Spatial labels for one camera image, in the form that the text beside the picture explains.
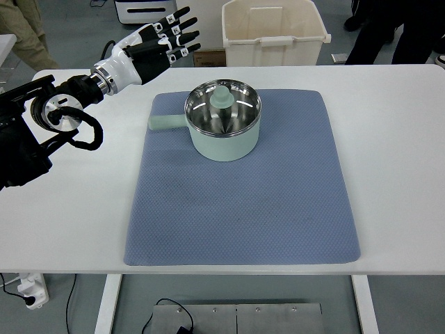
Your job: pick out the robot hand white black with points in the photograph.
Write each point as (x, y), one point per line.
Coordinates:
(128, 66)

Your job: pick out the glass lid with green knob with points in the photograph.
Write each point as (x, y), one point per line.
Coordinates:
(220, 99)

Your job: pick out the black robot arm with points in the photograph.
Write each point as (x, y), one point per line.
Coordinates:
(17, 149)

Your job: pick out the white device with black slot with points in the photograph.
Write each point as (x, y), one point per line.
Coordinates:
(139, 15)

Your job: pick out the brown cardboard box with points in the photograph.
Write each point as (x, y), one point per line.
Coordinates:
(208, 59)

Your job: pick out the white panel stand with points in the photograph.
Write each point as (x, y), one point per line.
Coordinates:
(210, 28)

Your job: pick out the person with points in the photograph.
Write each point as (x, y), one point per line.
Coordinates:
(351, 24)
(24, 35)
(382, 45)

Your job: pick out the white side table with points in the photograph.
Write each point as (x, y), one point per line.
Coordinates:
(6, 45)

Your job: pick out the white plastic bin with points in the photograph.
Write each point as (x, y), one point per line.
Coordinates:
(278, 52)

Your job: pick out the blue quilted mat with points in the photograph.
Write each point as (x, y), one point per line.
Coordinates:
(243, 226)

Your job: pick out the grey floor plate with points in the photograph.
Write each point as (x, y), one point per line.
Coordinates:
(339, 58)

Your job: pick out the white table leg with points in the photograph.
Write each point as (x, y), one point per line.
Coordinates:
(107, 306)
(365, 306)

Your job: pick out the white power strip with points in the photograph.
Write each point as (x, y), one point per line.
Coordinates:
(34, 290)

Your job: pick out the grey metal plate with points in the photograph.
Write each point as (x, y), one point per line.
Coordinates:
(278, 320)

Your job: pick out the person's white shoe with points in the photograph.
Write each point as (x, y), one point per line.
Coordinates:
(441, 60)

